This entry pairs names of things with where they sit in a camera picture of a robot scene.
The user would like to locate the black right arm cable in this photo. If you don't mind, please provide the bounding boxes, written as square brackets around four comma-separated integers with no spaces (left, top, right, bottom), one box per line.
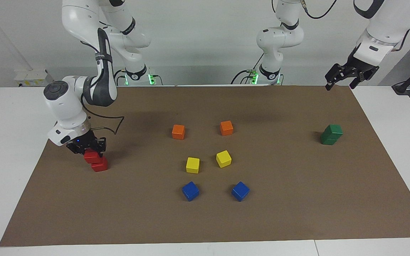
[82,105,125,135]

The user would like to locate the blue wooden cube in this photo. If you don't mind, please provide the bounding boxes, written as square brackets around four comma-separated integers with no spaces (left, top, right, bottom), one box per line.
[231,181,250,202]
[182,181,200,202]

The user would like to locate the brown table mat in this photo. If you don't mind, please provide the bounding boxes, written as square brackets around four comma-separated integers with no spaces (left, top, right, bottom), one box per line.
[0,85,410,247]

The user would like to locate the black left base cables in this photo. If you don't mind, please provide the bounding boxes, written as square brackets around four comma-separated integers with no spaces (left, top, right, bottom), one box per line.
[231,53,264,85]

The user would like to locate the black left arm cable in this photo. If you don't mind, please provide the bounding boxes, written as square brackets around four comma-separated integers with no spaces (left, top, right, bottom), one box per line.
[299,0,410,52]

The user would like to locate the red wooden cube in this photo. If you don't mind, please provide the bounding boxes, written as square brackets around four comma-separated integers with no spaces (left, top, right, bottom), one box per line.
[84,149,103,164]
[91,158,109,172]

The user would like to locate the yellow wooden cube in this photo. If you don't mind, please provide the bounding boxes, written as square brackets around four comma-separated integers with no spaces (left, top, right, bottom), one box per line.
[216,150,232,168]
[186,157,200,174]

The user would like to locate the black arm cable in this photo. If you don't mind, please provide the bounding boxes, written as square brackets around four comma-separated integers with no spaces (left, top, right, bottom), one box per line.
[299,0,410,52]
[82,105,125,135]

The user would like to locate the black right base cable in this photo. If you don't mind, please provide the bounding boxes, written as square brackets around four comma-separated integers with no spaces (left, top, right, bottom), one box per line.
[114,69,127,86]

